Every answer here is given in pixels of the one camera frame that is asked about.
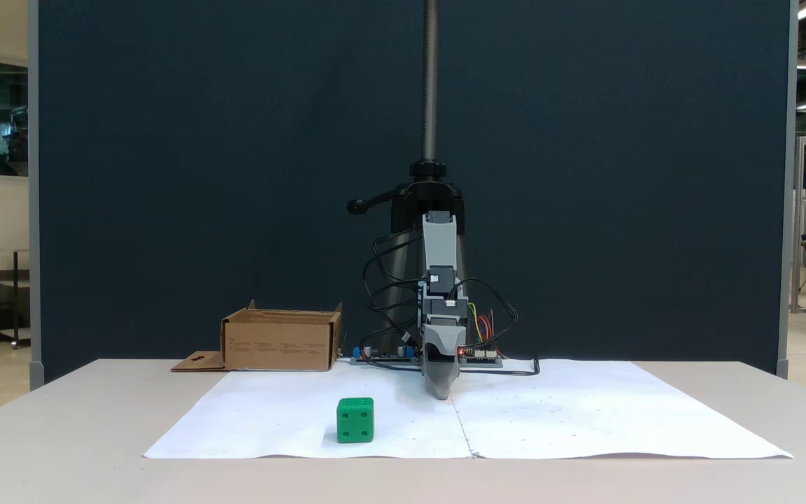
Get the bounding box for black power cable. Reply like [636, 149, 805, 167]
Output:
[458, 357, 542, 377]

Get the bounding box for dark blue partition panel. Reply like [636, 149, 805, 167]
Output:
[28, 0, 800, 384]

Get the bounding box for green dice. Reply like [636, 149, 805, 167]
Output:
[337, 398, 375, 444]

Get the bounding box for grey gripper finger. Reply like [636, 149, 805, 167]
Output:
[422, 342, 445, 400]
[442, 342, 465, 398]

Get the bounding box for circuit board with red LED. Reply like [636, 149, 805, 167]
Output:
[458, 346, 504, 366]

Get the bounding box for white paper sheet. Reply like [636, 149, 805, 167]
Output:
[451, 360, 794, 461]
[143, 367, 475, 460]

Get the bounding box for grey base plate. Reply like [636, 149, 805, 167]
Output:
[349, 356, 506, 369]

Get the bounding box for framed wall picture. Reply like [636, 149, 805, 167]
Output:
[0, 53, 29, 184]

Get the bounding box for blue circuit board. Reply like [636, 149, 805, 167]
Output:
[352, 344, 419, 365]

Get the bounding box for thin black motor cable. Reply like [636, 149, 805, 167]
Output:
[363, 230, 426, 314]
[367, 279, 425, 352]
[455, 278, 520, 345]

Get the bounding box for brown cardboard box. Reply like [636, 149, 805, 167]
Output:
[171, 300, 344, 372]

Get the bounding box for black metal cart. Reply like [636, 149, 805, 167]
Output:
[0, 248, 31, 350]

